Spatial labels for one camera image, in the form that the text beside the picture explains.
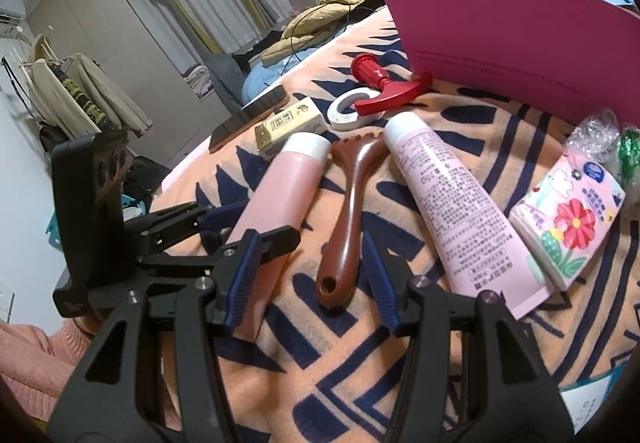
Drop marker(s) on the blue duvet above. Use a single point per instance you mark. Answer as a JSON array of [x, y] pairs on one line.
[[265, 73]]

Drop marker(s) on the white wardrobe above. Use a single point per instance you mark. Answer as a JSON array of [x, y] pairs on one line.
[[125, 48]]

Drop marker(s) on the beige printed small box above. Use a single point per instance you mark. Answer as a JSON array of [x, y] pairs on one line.
[[295, 120]]

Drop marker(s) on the floral tissue pack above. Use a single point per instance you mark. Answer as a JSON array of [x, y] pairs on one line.
[[565, 223]]

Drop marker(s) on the black slab with brown edge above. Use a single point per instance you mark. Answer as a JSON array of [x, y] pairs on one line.
[[250, 115]]

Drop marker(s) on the brown plastic massage scraper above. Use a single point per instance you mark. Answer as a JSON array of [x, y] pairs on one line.
[[345, 233]]

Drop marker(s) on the white air conditioner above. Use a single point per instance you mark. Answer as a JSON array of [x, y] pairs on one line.
[[10, 8]]

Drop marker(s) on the white paper box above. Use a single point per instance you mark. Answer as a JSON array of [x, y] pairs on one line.
[[590, 398]]

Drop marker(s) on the black yellow patterned garment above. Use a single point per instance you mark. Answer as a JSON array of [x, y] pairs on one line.
[[85, 103]]

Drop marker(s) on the black cloth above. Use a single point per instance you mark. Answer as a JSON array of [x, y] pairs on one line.
[[260, 45]]

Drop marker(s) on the green foil wrapper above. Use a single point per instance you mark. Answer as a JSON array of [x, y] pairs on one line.
[[630, 158]]

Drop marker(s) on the teal plastic stool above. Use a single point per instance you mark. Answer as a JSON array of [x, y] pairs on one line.
[[55, 233]]

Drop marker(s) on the orange navy patterned blanket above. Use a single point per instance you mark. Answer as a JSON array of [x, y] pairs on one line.
[[450, 348]]

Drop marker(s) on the purple striped cloth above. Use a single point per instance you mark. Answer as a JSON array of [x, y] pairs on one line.
[[197, 83]]

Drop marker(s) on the white tape roll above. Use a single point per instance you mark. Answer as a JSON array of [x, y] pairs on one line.
[[334, 115]]

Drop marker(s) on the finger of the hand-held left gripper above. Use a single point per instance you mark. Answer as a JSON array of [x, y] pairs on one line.
[[220, 215], [280, 243]]

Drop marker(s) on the cream knit cardigan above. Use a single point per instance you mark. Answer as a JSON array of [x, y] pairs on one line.
[[120, 98]]

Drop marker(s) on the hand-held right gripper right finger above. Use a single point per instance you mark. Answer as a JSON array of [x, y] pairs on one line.
[[380, 283]]

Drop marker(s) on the pink cosmetic tube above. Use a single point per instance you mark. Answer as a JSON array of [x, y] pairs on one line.
[[450, 213]]

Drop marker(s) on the person's left forearm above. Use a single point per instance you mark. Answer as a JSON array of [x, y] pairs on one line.
[[30, 363]]

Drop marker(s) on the clear plastic wrapper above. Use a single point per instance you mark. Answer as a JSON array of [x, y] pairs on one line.
[[595, 133]]

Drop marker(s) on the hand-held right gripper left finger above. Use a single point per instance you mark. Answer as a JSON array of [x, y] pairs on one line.
[[240, 283]]

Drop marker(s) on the beige padded jacket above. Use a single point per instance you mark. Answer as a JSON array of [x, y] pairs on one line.
[[310, 18]]

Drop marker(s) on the magenta cardboard box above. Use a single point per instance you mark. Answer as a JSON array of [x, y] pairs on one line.
[[500, 33]]

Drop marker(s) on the pink bottle with white cap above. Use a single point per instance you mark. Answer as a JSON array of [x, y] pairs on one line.
[[290, 183]]

